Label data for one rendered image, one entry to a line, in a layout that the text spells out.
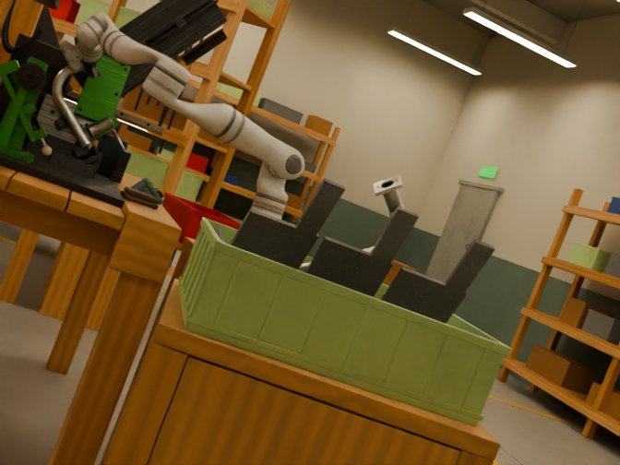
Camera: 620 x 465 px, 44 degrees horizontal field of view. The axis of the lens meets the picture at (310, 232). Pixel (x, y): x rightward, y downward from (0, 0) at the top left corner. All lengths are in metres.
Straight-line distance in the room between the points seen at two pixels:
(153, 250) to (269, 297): 0.61
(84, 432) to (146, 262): 0.46
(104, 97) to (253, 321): 1.31
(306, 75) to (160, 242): 10.12
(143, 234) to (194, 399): 0.64
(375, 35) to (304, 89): 1.41
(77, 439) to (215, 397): 0.74
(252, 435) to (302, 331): 0.21
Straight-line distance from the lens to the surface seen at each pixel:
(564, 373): 7.97
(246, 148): 2.10
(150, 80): 1.99
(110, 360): 2.02
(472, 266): 1.57
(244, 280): 1.39
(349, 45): 12.21
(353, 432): 1.46
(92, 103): 2.54
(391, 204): 1.51
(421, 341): 1.50
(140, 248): 1.95
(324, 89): 12.05
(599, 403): 7.41
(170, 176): 5.10
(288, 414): 1.43
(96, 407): 2.06
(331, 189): 1.46
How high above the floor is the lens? 1.09
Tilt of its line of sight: 2 degrees down
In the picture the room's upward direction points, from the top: 21 degrees clockwise
